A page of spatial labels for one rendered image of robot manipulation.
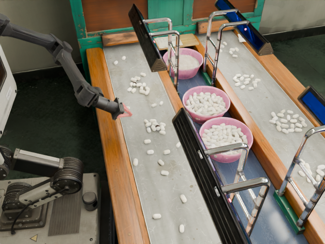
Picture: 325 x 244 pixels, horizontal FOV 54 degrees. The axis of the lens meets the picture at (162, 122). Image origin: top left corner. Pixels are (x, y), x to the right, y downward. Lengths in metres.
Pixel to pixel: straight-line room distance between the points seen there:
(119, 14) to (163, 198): 1.31
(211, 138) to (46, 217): 0.92
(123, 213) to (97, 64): 1.10
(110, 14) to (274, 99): 1.17
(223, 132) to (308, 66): 2.22
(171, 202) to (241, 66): 1.12
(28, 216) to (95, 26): 1.25
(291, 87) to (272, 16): 1.94
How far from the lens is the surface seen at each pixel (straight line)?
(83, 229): 1.68
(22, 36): 1.62
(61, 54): 1.69
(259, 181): 1.03
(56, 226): 1.72
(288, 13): 4.00
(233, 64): 2.19
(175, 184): 1.45
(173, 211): 1.38
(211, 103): 1.84
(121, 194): 1.40
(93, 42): 2.30
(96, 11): 2.22
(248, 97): 1.93
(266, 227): 1.48
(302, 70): 3.67
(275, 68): 2.17
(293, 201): 1.50
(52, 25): 3.19
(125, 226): 1.32
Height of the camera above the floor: 1.93
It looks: 44 degrees down
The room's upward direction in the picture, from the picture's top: straight up
